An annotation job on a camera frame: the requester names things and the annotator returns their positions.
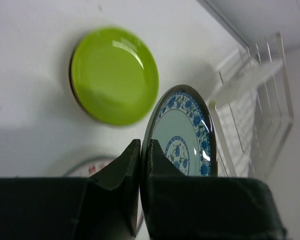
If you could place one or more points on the blue floral patterned plate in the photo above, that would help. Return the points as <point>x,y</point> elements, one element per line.
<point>183,127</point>

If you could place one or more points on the metal wire dish rack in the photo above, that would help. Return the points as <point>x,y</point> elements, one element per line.
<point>252,109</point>

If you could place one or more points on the lime green plate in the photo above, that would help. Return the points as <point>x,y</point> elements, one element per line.
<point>115,76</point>

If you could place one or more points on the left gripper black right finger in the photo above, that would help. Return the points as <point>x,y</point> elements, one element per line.
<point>180,207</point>

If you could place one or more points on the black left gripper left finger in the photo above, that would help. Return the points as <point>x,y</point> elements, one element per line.
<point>103,206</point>

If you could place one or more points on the white plate orange sunburst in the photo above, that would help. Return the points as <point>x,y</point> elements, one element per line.
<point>92,165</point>

